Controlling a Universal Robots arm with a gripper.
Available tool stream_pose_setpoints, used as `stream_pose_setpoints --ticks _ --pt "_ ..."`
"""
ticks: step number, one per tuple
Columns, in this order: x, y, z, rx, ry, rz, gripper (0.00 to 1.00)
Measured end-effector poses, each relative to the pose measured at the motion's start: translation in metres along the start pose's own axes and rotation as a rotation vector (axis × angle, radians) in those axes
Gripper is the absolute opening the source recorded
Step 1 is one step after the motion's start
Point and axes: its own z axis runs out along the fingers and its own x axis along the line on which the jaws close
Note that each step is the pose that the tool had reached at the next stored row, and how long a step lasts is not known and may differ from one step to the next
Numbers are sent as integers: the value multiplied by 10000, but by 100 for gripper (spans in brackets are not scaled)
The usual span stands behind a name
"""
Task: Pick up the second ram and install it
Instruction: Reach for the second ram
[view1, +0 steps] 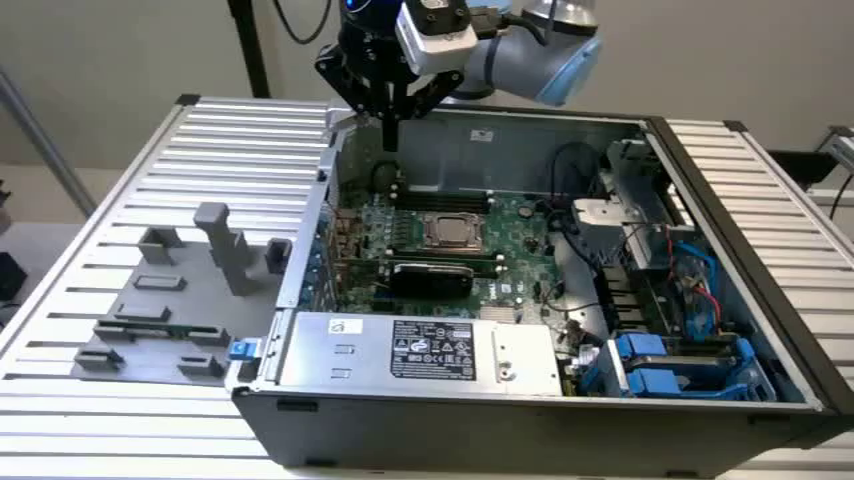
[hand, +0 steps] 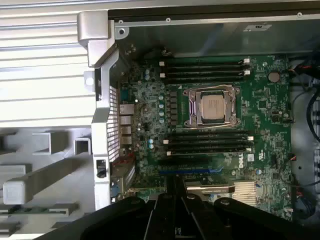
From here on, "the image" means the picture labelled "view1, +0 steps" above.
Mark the white grey wrist camera box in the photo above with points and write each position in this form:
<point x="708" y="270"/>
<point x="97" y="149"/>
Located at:
<point x="437" y="37"/>

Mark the black box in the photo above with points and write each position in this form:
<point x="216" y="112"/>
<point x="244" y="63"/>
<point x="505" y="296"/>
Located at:
<point x="10" y="277"/>

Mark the silver power supply unit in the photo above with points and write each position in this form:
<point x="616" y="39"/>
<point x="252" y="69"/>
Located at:
<point x="374" y="357"/>

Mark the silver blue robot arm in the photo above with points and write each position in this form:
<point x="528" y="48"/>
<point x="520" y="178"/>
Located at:
<point x="534" y="55"/>

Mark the green RAM stick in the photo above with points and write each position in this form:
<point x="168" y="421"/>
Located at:
<point x="181" y="331"/>

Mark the grey parts rack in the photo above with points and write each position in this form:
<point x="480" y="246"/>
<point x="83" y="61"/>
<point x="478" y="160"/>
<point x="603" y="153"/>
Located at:
<point x="181" y="310"/>

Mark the blue disk bay bracket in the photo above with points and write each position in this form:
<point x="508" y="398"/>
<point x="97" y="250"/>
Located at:
<point x="668" y="372"/>

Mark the grey metal pole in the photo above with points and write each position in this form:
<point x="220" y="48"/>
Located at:
<point x="47" y="145"/>

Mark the green motherboard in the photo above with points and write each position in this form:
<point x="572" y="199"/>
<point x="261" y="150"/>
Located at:
<point x="521" y="250"/>

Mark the black stand pole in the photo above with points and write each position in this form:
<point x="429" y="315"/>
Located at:
<point x="253" y="50"/>

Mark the CPU in metal socket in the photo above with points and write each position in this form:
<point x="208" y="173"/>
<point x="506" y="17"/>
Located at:
<point x="453" y="231"/>

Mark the metal drive cage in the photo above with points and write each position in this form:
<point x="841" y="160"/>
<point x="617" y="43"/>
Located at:
<point x="635" y="205"/>

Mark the black open PC case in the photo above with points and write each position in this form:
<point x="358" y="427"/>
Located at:
<point x="508" y="435"/>

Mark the black chipset heatsink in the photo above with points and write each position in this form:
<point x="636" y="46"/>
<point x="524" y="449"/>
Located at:
<point x="433" y="284"/>

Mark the blue case latch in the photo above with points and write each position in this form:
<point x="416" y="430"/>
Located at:
<point x="244" y="349"/>

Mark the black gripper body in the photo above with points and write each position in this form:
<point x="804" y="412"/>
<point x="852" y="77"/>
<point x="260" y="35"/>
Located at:
<point x="370" y="45"/>

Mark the empty black RAM slots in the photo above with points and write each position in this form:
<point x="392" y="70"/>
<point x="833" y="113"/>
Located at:
<point x="441" y="201"/>

